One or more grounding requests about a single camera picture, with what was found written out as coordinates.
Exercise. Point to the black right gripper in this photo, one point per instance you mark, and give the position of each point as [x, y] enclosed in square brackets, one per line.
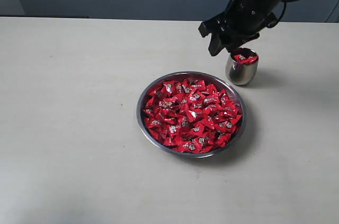
[242, 22]

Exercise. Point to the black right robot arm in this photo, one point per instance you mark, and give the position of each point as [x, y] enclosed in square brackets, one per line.
[240, 23]

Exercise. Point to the stainless steel cup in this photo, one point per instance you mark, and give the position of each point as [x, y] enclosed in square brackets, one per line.
[241, 66]

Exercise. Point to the round steel plate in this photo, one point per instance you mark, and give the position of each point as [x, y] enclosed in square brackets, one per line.
[190, 115]

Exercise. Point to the red wrapped candy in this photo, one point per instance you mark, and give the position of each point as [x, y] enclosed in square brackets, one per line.
[169, 86]
[225, 127]
[186, 147]
[198, 84]

